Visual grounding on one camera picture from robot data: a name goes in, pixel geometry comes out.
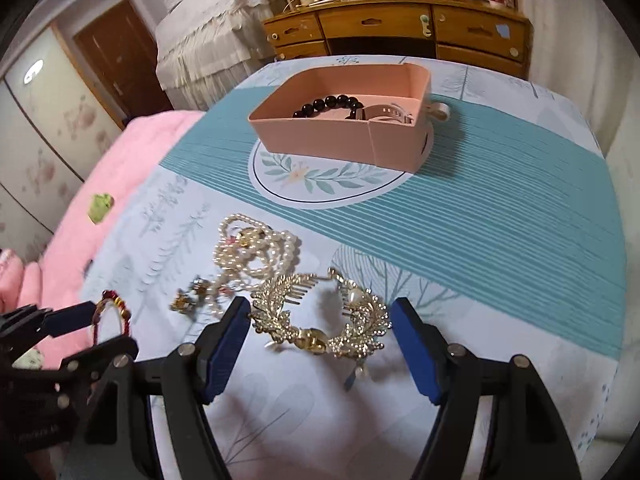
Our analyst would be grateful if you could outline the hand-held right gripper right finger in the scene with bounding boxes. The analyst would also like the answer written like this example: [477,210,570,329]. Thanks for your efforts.
[389,297,583,480]

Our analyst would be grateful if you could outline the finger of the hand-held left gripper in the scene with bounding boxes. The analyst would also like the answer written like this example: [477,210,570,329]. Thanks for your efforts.
[35,301,97,338]
[59,336,139,378]

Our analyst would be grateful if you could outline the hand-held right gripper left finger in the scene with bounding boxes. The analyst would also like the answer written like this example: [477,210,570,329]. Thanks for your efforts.
[65,296,252,480]

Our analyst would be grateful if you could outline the red string bracelet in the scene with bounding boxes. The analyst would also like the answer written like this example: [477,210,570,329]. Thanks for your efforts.
[91,290,134,347]

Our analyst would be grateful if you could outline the gold earrings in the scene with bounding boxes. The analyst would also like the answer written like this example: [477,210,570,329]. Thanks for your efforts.
[170,276,212,317]

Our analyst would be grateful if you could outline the gold hair comb tiara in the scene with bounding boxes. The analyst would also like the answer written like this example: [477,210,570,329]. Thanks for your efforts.
[248,266,392,392]

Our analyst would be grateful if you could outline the pearl necklace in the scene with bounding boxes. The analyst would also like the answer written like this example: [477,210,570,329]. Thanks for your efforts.
[212,214,302,322]

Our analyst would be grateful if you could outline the pink jewelry box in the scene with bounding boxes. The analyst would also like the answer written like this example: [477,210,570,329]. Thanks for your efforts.
[247,62,433,173]

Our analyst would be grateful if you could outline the crumpled green paper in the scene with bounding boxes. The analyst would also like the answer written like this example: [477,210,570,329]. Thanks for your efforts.
[87,192,115,225]

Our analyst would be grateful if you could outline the tree print tablecloth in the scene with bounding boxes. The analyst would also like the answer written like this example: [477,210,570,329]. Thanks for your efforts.
[80,55,628,480]

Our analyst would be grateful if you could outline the pink blanket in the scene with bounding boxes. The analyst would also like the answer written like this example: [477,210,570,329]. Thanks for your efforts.
[0,110,206,313]

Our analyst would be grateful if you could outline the floral wardrobe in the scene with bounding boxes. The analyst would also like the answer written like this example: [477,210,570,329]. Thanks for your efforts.
[0,22,126,263]

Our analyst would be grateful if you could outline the brown wooden door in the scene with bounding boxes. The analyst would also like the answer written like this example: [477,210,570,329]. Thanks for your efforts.
[72,0,173,128]

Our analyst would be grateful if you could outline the white lace cloth cover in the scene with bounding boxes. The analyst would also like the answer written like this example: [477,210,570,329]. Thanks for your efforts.
[155,0,281,111]

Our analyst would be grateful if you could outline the wooden desk with drawers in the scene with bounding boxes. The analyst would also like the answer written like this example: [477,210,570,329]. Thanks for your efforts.
[263,0,533,81]

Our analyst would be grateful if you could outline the white leaf print curtain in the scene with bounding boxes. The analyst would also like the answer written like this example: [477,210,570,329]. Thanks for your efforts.
[515,0,640,156]

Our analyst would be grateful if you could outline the black bead bracelet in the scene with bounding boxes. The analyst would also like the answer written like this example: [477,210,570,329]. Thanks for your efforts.
[291,94,365,121]

